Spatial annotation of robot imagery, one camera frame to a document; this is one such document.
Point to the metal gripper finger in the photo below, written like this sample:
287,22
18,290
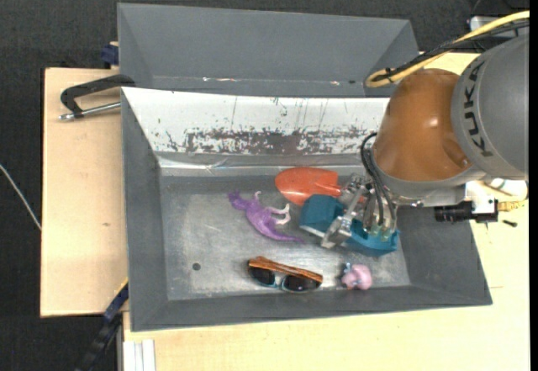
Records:
351,188
339,229

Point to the teal blue plastic toy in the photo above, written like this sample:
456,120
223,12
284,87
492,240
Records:
319,211

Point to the orange-red toy shovel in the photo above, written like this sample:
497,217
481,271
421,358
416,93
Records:
304,184

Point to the pink toy animal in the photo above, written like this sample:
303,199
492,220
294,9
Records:
359,277

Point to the sunglasses with orange-brown arms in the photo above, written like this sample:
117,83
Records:
290,279

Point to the purple toy dinosaur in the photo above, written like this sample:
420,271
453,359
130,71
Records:
262,218

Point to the grey metal bin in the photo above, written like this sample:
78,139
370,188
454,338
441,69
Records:
218,209

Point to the pale wood board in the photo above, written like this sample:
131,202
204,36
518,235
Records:
82,192

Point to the black cylinder on white bracket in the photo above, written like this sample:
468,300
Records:
466,211

